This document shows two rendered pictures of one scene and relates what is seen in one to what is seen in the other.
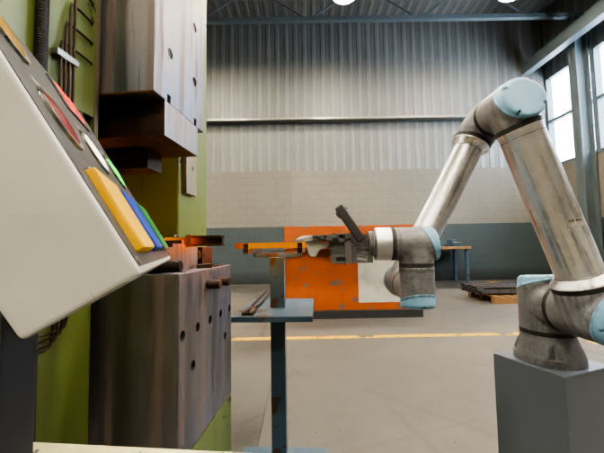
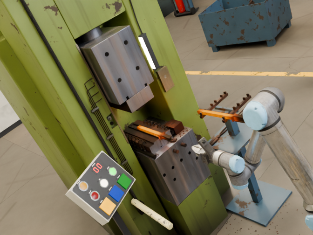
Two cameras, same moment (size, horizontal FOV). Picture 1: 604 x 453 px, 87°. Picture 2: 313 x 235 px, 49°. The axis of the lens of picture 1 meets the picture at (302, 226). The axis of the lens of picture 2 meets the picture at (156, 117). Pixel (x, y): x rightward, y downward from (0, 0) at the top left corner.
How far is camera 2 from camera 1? 189 cm
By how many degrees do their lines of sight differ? 63
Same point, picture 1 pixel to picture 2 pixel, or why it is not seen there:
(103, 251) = (104, 219)
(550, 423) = not seen: outside the picture
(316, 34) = not seen: outside the picture
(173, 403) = (169, 191)
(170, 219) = (165, 104)
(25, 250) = (98, 218)
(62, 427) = (144, 192)
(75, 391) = (144, 183)
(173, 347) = (162, 178)
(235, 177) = not seen: outside the picture
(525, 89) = (251, 116)
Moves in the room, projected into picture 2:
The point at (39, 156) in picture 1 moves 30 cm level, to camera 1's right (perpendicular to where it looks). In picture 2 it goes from (93, 211) to (125, 231)
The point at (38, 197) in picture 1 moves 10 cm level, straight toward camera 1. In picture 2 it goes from (96, 215) to (91, 229)
